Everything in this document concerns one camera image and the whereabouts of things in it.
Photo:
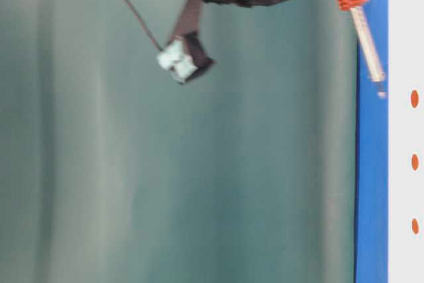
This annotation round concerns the blue table cloth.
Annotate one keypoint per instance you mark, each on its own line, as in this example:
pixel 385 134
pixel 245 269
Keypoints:
pixel 371 206

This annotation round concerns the red handled soldering iron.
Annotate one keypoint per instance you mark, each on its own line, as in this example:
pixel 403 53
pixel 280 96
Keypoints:
pixel 375 70

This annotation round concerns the large white base board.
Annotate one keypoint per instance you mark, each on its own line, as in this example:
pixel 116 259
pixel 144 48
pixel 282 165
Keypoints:
pixel 405 261

